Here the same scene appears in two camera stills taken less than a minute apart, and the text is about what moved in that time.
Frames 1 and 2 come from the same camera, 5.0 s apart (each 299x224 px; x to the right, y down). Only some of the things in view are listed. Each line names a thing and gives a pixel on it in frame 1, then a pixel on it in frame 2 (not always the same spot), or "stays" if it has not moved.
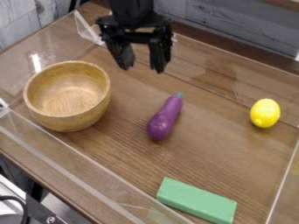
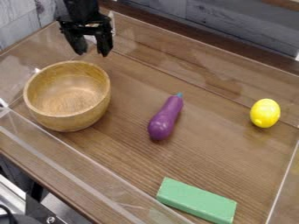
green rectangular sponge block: [196, 201] stays
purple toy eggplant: [160, 122] stays
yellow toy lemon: [265, 113] stays
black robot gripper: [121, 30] -> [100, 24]
